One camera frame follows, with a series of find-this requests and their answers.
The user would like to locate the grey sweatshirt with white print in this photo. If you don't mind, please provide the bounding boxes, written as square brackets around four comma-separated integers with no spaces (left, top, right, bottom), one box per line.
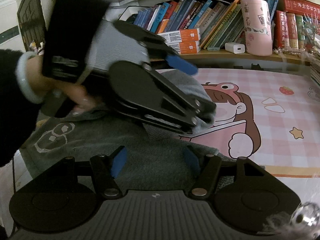
[19,68,266,193]

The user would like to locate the black sleeved left forearm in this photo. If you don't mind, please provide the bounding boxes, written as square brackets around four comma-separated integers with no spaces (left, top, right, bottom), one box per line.
[1,49,40,167]

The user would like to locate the person's left hand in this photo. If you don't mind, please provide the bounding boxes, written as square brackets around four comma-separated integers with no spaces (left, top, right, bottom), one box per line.
[25,55,96,115]

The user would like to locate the upper orange white box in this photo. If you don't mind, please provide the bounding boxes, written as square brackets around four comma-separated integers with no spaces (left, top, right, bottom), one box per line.
[158,28,201,43]

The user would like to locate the orange white box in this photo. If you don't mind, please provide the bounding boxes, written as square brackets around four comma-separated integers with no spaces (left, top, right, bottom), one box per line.
[158,28,201,43]
[167,41,201,55]

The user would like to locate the lower orange white box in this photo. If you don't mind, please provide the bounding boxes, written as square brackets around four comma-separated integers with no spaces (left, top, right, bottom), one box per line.
[167,41,201,55]

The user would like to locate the dark framed door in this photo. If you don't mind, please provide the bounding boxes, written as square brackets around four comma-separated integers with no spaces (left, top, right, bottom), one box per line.
[17,0,47,51]

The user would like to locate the pink cartoon desk mat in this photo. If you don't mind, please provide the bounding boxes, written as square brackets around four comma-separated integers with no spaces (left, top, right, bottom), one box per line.
[164,69,319,202]

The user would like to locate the white charger adapter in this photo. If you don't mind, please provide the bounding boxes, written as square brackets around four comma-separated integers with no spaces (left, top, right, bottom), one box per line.
[225,42,246,54]

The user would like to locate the pink cylindrical container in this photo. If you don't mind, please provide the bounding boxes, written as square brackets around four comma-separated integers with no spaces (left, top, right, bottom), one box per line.
[241,0,272,56]

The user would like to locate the white wooden bookshelf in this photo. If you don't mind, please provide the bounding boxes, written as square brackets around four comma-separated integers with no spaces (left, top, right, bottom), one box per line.
[102,0,320,66]

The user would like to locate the red hardcover book lying flat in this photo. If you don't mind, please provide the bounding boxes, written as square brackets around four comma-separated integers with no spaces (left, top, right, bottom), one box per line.
[277,0,320,19]

